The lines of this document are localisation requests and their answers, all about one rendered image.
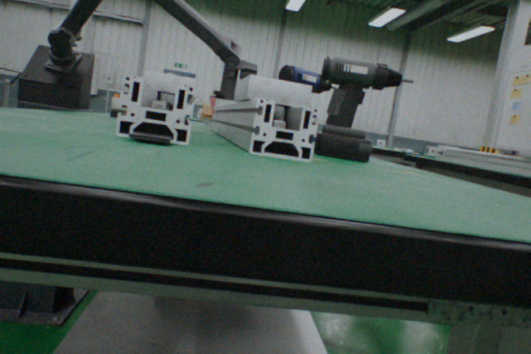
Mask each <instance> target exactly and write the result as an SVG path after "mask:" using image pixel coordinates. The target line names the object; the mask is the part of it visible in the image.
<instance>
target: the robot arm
mask: <svg viewBox="0 0 531 354"><path fill-rule="evenodd" d="M102 1H103V0H77V1H76V3H75V4H74V6H73V8H72V9H71V10H70V11H69V13H68V14H67V16H66V17H64V18H62V19H61V20H60V21H59V22H58V23H57V24H56V26H55V27H54V28H53V29H52V30H51V31H50V33H49V35H48V37H47V41H48V43H49V44H50V49H51V50H50V51H49V55H50V59H49V60H48V61H47V62H46V63H45V64H44V65H45V69H46V70H50V71H53V72H56V73H60V74H64V75H69V74H70V73H71V72H72V70H73V69H74V68H75V66H76V65H77V64H78V63H79V62H80V61H81V60H82V54H80V53H77V52H75V51H74V50H73V48H72V47H77V44H75V42H76V41H81V40H82V38H83V37H81V32H82V27H83V26H84V25H85V23H86V22H87V20H88V19H89V18H90V17H91V16H92V14H93V13H94V11H95V10H96V8H97V7H98V6H99V5H100V3H101V2H102ZM153 1H154V2H155V3H156V4H158V5H159V6H160V7H162V8H163V9H164V10H166V11H167V12H168V13H169V14H171V15H172V16H173V17H174V18H175V19H176V20H177V21H178V22H180V23H181V24H182V25H183V26H185V27H186V28H187V29H188V30H190V31H191V32H192V33H193V34H195V35H196V37H198V38H199V39H200V40H201V41H203V42H204V43H205V44H206V45H207V46H208V47H209V48H210V49H211V50H212V51H213V52H214V53H215V54H216V55H217V56H218V57H220V60H221V61H222V62H224V63H225V64H224V69H223V74H222V79H221V84H220V91H217V90H214V91H213V95H215V96H209V102H210V105H211V108H212V117H213V113H214V110H213V107H215V103H216V99H220V100H231V101H234V98H235V88H236V83H237V78H238V72H239V70H240V74H239V78H240V80H242V79H244V78H245V77H247V76H249V75H255V76H257V74H258V65H256V64H253V63H249V62H246V61H245V60H241V54H242V48H241V46H240V45H238V44H237V42H235V41H234V40H233V39H231V40H230V39H229V38H228V37H227V36H226V35H225V34H223V33H221V32H220V31H218V30H217V29H216V28H214V27H213V26H212V25H211V24H210V23H209V22H208V21H207V20H206V19H205V18H204V17H202V16H201V15H200V14H199V13H198V12H196V11H195V10H194V9H193V8H192V7H191V6H189V5H188V4H187V3H186V2H185V1H183V0H153Z"/></svg>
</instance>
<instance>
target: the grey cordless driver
mask: <svg viewBox="0 0 531 354"><path fill-rule="evenodd" d="M321 80H322V82H326V81H329V84H332V85H339V86H338V88H336V89H334V90H333V94H332V96H331V99H330V103H329V106H328V108H327V111H326V113H327V115H328V117H327V120H326V124H327V125H324V126H323V127H322V132H318V133H316V137H315V141H314V153H315V154H316V155H319V156H328V157H334V158H339V159H344V160H354V161H359V162H364V163H366V162H368V161H369V159H370V154H372V149H373V145H372V142H371V140H368V139H364V138H365V137H366V131H364V130H357V129H351V128H352V123H353V120H354V118H355V115H356V110H357V108H358V105H361V104H362V103H363V99H364V97H365V94H366V92H365V91H363V89H369V88H370V87H371V89H375V90H380V91H382V90H383V89H384V88H389V87H397V86H399V85H400V84H401V83H402V82H407V83H413V80H409V79H403V78H402V74H401V73H399V72H397V71H395V70H392V69H390V68H388V65H387V64H382V63H377V64H376V65H375V62H370V61H364V60H359V59H353V58H342V57H337V56H333V58H330V57H329V56H326V58H324V61H323V65H322V74H321Z"/></svg>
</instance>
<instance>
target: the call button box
mask: <svg viewBox="0 0 531 354"><path fill-rule="evenodd" d="M119 101H120V98H117V97H113V98H112V104H111V115H110V116H111V117H112V118H118V113H127V107H120V106H119Z"/></svg>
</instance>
